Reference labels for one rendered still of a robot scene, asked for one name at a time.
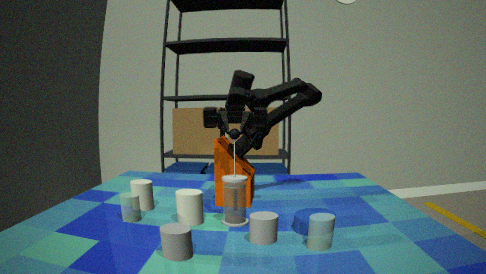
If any cream cylinder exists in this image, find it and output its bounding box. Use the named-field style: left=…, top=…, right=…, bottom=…
left=175, top=189, right=204, bottom=227
left=130, top=179, right=154, bottom=212

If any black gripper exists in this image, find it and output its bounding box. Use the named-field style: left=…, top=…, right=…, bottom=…
left=203, top=105, right=268, bottom=135

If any glass coffee press with black knob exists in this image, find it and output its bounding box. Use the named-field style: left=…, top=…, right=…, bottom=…
left=221, top=128, right=249, bottom=227

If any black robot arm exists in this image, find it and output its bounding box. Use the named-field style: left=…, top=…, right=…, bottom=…
left=225, top=70, right=322, bottom=160

